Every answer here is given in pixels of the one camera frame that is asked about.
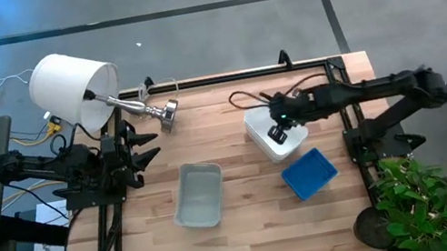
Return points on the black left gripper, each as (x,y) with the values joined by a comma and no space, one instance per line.
(120,157)

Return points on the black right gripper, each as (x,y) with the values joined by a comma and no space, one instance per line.
(294,106)

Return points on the table lamp with white shade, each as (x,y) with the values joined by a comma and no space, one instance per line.
(60,87)

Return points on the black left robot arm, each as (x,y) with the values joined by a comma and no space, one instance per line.
(28,167)

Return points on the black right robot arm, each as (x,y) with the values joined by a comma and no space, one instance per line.
(383,87)

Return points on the blue plastic basket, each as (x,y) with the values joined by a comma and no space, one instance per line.
(309,173)

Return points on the yellow plug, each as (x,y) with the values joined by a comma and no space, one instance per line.
(53,125)

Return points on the white paper sheet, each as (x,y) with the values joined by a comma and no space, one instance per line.
(48,216)

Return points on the black plant pot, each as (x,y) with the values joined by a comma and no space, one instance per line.
(371,228)

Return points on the green leafy plant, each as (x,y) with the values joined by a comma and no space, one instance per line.
(432,208)

